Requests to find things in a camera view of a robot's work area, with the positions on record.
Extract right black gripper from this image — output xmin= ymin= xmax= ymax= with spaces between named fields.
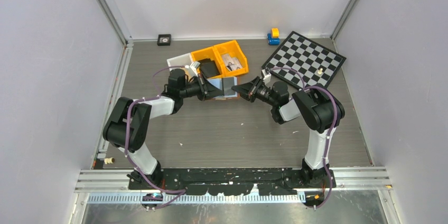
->
xmin=231 ymin=76 xmax=277 ymax=107

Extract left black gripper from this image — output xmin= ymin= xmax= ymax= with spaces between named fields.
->
xmin=179 ymin=73 xmax=223 ymax=101

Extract brown leather card holder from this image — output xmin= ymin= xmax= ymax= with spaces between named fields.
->
xmin=207 ymin=77 xmax=239 ymax=100

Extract black card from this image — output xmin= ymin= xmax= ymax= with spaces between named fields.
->
xmin=221 ymin=77 xmax=238 ymax=98

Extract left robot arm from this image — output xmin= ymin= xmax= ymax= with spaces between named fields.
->
xmin=102 ymin=66 xmax=224 ymax=190

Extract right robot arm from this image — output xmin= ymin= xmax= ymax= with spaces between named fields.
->
xmin=232 ymin=77 xmax=345 ymax=187

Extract cards in yellow bin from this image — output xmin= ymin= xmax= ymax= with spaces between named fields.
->
xmin=221 ymin=53 xmax=243 ymax=71

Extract yellow bin with cards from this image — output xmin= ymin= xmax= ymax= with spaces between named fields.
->
xmin=213 ymin=40 xmax=249 ymax=77

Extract black wallet in bin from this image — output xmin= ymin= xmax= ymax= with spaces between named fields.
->
xmin=199 ymin=59 xmax=221 ymax=78

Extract yellow bin with black item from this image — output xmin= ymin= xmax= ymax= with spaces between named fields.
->
xmin=191 ymin=46 xmax=224 ymax=78

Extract white plastic bin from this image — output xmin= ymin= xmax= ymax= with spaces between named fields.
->
xmin=166 ymin=53 xmax=199 ymax=72

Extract blue and yellow toy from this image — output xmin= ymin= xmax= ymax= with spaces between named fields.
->
xmin=267 ymin=28 xmax=280 ymax=45

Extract small black square box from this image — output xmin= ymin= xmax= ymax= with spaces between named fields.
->
xmin=157 ymin=34 xmax=172 ymax=46

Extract black and white chessboard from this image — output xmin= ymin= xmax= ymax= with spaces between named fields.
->
xmin=262 ymin=31 xmax=346 ymax=90

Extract small cream peg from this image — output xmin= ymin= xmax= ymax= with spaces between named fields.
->
xmin=103 ymin=157 xmax=115 ymax=165

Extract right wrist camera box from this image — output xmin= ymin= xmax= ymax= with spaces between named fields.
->
xmin=261 ymin=68 xmax=272 ymax=84

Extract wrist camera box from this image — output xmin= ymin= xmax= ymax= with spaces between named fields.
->
xmin=261 ymin=68 xmax=272 ymax=84
xmin=185 ymin=61 xmax=200 ymax=78

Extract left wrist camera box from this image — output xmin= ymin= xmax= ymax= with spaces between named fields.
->
xmin=185 ymin=61 xmax=200 ymax=78

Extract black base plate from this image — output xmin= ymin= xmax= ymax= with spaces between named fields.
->
xmin=127 ymin=167 xmax=336 ymax=196

